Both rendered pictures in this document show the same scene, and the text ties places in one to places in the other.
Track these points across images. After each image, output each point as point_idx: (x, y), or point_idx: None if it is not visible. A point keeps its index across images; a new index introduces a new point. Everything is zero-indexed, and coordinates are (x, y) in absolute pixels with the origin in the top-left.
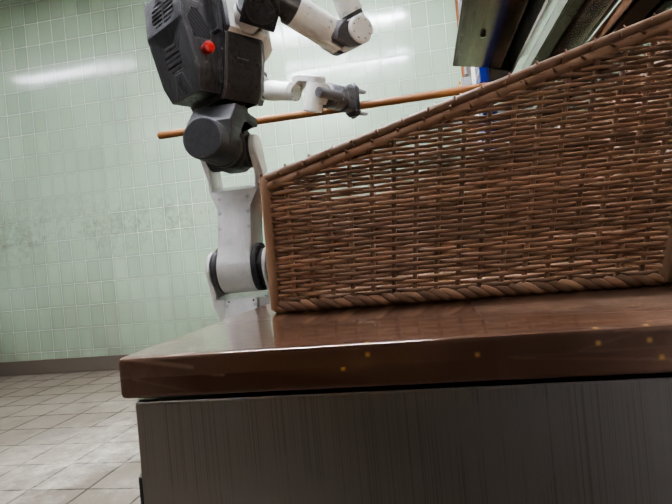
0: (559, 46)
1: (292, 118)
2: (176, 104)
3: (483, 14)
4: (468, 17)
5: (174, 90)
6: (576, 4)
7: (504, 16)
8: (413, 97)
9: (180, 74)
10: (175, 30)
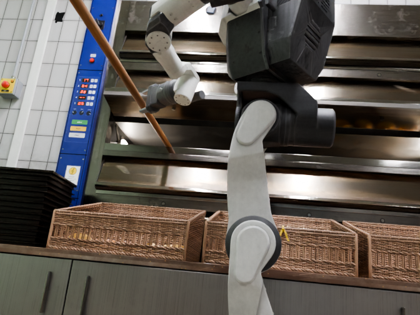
0: (292, 174)
1: (120, 71)
2: (289, 60)
3: (203, 107)
4: (197, 102)
5: (299, 52)
6: (324, 170)
7: (202, 114)
8: (155, 120)
9: (310, 51)
10: (325, 25)
